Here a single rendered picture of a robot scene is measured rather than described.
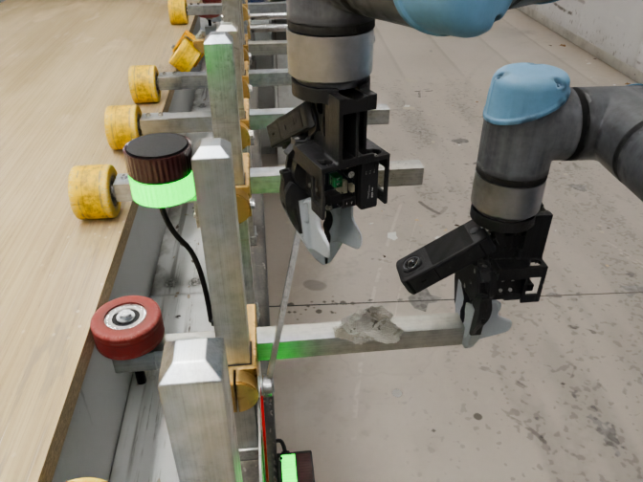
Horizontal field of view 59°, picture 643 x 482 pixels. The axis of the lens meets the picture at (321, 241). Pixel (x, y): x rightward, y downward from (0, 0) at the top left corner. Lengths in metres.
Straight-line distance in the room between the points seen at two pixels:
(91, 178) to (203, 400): 0.59
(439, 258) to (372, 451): 1.07
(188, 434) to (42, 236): 0.60
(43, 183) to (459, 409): 1.29
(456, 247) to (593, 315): 1.63
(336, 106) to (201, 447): 0.28
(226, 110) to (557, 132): 0.41
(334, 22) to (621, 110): 0.29
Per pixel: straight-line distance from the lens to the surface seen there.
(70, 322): 0.73
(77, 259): 0.84
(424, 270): 0.66
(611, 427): 1.91
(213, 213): 0.55
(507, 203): 0.63
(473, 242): 0.66
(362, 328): 0.72
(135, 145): 0.54
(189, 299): 1.17
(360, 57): 0.50
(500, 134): 0.60
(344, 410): 1.75
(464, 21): 0.39
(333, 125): 0.50
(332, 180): 0.52
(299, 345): 0.71
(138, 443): 0.95
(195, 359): 0.33
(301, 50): 0.49
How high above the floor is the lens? 1.35
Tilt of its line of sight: 34 degrees down
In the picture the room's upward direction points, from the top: straight up
